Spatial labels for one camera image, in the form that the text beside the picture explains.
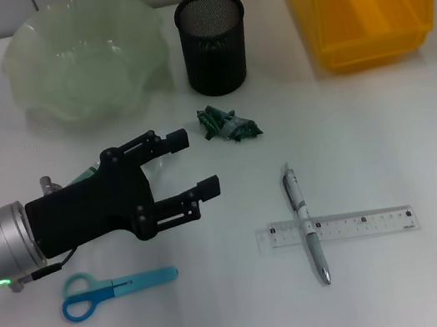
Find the blue scissors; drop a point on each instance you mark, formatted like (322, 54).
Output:
(137, 281)

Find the clear plastic ruler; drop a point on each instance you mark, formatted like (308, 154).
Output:
(360, 225)

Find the green plastic wrapper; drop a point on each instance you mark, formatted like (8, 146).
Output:
(233, 127)

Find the clear water bottle green label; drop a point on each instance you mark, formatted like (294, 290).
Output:
(85, 174)

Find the black mesh pen holder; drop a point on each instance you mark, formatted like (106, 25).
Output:
(215, 62)

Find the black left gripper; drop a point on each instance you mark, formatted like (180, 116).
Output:
(91, 211)

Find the pale green glass fruit plate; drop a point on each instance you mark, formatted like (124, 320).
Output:
(79, 69)

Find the silver ballpoint pen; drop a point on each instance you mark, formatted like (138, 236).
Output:
(316, 252)

